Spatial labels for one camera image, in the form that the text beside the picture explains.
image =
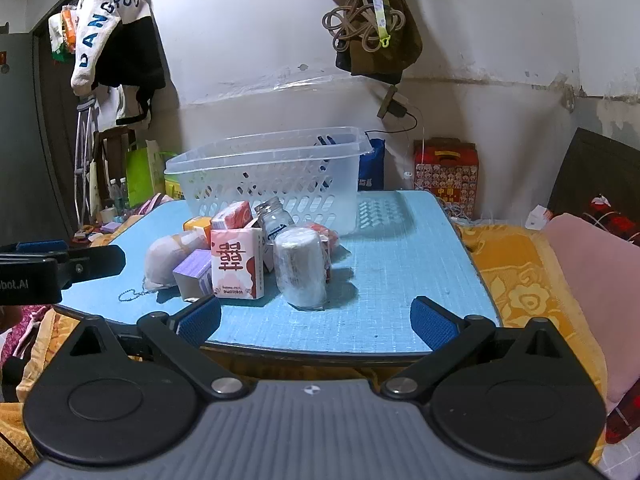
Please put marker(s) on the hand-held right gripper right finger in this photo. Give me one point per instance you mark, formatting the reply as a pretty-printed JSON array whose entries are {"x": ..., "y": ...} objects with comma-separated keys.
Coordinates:
[{"x": 432, "y": 322}]

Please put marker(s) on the dark wooden headboard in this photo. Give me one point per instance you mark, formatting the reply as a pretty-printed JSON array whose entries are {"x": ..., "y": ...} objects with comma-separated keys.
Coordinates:
[{"x": 600, "y": 170}]

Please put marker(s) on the pink pillow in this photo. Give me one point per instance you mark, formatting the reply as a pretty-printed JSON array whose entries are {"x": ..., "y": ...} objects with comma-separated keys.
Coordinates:
[{"x": 600, "y": 300}]

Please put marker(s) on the yellow floral blanket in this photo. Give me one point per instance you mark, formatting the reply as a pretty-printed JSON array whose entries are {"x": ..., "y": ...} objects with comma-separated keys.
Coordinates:
[{"x": 520, "y": 280}]

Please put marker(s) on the white roll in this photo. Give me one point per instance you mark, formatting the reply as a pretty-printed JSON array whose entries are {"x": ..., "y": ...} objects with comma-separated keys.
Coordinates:
[{"x": 300, "y": 270}]

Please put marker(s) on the red snack packet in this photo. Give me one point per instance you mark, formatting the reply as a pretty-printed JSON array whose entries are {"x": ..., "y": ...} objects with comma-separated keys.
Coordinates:
[{"x": 329, "y": 240}]

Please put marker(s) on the metal crutches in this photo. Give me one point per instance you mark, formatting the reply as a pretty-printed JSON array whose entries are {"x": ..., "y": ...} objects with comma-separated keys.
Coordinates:
[{"x": 80, "y": 160}]

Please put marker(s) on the purple box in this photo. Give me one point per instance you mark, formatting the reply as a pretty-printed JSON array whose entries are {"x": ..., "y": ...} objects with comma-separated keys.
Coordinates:
[{"x": 192, "y": 270}]

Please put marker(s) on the black garment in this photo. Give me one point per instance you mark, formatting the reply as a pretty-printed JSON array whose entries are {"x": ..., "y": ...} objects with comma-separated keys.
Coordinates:
[{"x": 131, "y": 55}]

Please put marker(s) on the pink striped cloth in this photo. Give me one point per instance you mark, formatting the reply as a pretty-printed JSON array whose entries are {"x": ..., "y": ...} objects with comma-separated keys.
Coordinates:
[{"x": 150, "y": 205}]

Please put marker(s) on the small lilac box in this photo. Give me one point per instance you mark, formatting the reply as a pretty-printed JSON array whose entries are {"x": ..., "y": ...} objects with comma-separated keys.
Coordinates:
[{"x": 111, "y": 227}]

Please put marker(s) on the pink red-print tissue pack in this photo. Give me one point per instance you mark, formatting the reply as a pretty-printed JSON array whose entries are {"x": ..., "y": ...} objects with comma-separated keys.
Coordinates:
[{"x": 235, "y": 265}]

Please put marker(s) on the wall charger plug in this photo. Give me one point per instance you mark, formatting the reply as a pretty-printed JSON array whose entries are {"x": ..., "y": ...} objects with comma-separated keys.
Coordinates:
[{"x": 392, "y": 105}]

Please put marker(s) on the orange white hanging bag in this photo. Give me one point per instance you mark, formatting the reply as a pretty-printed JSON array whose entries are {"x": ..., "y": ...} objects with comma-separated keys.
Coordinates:
[{"x": 62, "y": 30}]

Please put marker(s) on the clear water bottle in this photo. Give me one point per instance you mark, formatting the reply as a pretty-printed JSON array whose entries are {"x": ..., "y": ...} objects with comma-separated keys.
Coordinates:
[
  {"x": 124, "y": 193},
  {"x": 114, "y": 194}
]

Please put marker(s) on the small white box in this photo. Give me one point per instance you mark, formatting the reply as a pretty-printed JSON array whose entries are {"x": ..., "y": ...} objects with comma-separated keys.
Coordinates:
[{"x": 537, "y": 217}]

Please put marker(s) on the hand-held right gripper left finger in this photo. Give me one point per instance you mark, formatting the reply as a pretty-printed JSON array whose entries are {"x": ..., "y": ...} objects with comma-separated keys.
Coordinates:
[{"x": 200, "y": 319}]

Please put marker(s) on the grey cabinet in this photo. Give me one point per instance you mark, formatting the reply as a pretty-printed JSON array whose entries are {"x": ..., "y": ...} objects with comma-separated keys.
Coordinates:
[{"x": 17, "y": 135}]

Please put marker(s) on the clear plastic basket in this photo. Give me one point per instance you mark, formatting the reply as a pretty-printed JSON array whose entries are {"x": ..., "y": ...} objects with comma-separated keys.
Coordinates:
[{"x": 280, "y": 160}]

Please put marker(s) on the yellow-green box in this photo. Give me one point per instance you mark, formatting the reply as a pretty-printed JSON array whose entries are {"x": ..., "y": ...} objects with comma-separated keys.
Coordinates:
[{"x": 175, "y": 192}]

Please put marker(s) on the white jacket with blue letters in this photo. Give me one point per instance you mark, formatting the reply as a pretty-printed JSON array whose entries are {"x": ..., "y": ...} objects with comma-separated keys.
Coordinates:
[{"x": 100, "y": 15}]

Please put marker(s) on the green paper bag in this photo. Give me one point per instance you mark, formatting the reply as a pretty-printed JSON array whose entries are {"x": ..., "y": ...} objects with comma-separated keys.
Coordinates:
[{"x": 142, "y": 175}]

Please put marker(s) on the brown door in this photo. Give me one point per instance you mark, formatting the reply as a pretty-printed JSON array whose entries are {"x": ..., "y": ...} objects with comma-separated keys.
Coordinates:
[{"x": 55, "y": 125}]

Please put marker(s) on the orange box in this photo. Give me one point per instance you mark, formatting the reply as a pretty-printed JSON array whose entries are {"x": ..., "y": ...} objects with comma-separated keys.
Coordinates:
[{"x": 197, "y": 223}]

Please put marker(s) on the red gift box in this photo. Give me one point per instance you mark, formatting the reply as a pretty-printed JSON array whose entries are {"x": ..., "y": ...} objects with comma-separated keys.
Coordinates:
[{"x": 445, "y": 175}]

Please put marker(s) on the clear glass bottle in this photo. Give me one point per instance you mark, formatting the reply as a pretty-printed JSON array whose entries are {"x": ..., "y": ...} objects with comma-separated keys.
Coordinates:
[{"x": 272, "y": 215}]

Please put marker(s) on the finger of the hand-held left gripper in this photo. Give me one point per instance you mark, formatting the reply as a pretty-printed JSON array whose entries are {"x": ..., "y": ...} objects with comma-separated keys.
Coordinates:
[
  {"x": 42, "y": 247},
  {"x": 92, "y": 265}
]

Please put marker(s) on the clear plastic wall sheet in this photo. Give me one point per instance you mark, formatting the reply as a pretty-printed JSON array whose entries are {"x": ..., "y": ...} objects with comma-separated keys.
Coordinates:
[{"x": 280, "y": 85}]

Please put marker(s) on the pink soft tissue packet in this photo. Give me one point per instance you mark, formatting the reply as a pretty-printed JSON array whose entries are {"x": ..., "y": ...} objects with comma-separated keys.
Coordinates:
[{"x": 232, "y": 216}]

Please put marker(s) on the blue bag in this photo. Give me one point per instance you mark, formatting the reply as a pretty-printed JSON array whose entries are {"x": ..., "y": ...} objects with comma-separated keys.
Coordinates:
[{"x": 372, "y": 170}]

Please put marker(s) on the dark wooden chair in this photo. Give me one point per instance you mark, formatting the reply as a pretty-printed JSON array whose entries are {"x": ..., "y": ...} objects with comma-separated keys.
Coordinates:
[{"x": 117, "y": 137}]

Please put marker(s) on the brown hanging bag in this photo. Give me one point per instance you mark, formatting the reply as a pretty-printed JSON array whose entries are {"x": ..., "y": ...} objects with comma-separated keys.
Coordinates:
[{"x": 395, "y": 42}]

